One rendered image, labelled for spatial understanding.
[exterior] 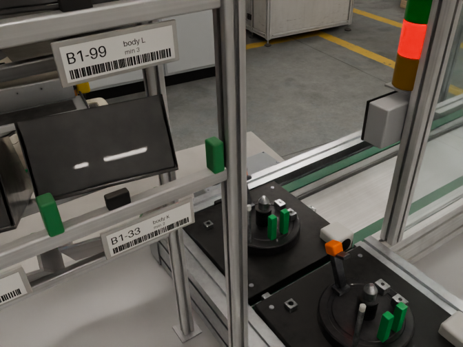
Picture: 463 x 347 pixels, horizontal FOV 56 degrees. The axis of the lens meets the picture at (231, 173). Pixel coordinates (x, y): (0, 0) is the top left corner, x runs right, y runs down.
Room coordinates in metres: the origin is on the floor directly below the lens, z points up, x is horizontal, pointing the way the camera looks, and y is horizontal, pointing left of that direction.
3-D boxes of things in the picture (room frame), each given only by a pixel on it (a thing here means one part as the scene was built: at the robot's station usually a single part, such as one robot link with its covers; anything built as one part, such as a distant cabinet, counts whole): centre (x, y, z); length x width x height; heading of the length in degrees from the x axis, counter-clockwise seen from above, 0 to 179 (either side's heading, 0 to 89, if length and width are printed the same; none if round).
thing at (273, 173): (0.92, -0.21, 0.91); 0.89 x 0.06 x 0.11; 122
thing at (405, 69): (0.64, -0.28, 1.28); 0.05 x 0.05 x 0.05
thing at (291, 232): (0.64, -0.06, 0.98); 0.14 x 0.14 x 0.02
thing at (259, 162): (0.87, -0.01, 0.93); 0.21 x 0.07 x 0.06; 122
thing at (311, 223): (0.64, -0.06, 0.96); 0.24 x 0.24 x 0.02; 32
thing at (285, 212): (0.61, -0.09, 1.01); 0.01 x 0.01 x 0.05; 32
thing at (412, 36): (0.64, -0.28, 1.33); 0.05 x 0.05 x 0.05
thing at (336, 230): (0.61, -0.19, 0.97); 0.05 x 0.05 x 0.04; 32
